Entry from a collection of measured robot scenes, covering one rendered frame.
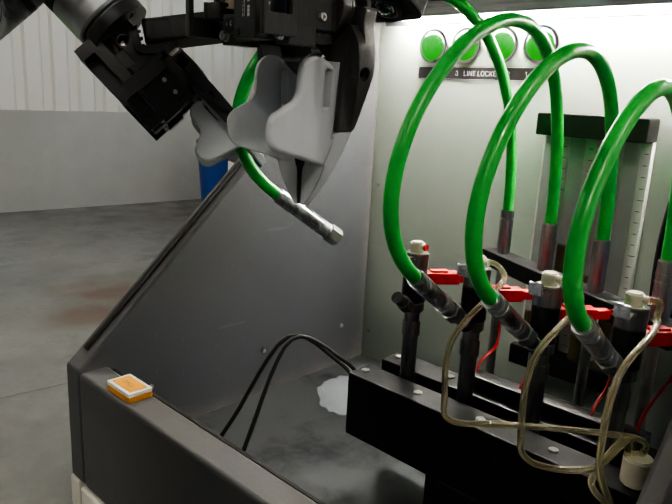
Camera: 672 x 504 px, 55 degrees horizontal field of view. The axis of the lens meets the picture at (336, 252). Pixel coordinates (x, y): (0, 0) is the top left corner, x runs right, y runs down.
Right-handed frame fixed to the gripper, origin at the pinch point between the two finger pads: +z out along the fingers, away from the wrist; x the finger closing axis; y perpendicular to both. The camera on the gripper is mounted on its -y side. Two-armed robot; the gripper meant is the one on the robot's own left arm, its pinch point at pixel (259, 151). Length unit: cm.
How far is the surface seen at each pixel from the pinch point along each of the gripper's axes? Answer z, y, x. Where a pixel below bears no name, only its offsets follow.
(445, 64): 6.2, -14.7, 17.4
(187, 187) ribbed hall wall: -61, -10, -708
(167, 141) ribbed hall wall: -112, -29, -684
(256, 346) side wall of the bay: 20.3, 17.0, -30.4
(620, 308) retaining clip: 31.5, -10.7, 21.2
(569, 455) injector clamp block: 41.0, 0.3, 15.7
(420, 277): 19.0, -1.0, 14.0
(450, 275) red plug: 24.9, -6.3, 0.9
